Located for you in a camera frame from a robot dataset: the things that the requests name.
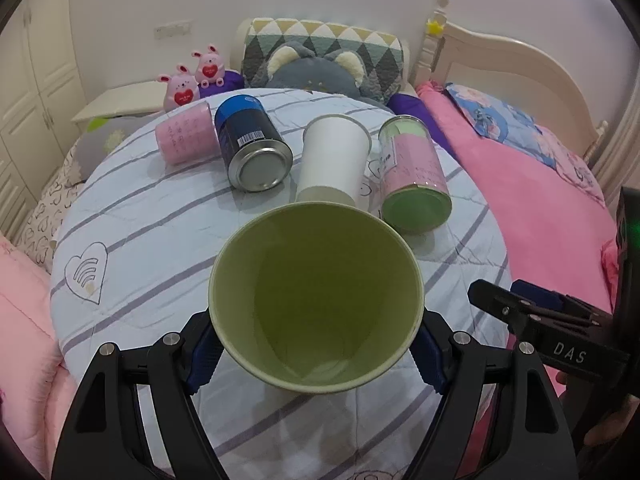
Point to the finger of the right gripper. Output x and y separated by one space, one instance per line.
513 309
543 298

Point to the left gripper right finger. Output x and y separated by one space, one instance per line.
527 435

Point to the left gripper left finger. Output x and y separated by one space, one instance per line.
103 436

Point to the green plastic cup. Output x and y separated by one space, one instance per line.
316 297

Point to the white paper cup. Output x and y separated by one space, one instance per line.
335 153

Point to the pink cup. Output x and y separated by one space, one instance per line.
188 135

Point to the pink bed blanket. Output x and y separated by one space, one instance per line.
557 237

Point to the pink blanket left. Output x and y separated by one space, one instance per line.
36 388

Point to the pink cartoon pillow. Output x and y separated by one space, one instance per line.
569 166

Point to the pink green-lidded canister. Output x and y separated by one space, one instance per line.
414 191

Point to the white curtain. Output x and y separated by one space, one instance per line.
617 162

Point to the blue cartoon pillow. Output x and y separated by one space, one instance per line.
502 122

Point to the striped white quilt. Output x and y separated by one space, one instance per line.
133 263

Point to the cream wooden headboard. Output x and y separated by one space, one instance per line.
513 71

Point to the heart patterned sheet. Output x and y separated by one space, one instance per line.
38 236

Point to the triangle patterned cushion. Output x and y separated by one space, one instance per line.
386 58

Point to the yellow star sticker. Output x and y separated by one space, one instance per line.
434 28

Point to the blue metal can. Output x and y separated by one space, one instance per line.
255 155

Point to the grey flower pillow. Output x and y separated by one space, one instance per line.
102 136

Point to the grey plush toy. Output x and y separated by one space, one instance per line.
294 66

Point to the white nightstand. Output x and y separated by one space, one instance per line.
135 99

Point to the pink bunny toy front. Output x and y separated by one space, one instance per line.
181 88

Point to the pink bunny toy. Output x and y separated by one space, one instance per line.
181 88
210 70

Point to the cream wardrobe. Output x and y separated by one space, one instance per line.
41 92

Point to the pink bunny toy rear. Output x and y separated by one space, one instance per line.
210 70

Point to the wall socket panel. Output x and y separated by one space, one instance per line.
173 29

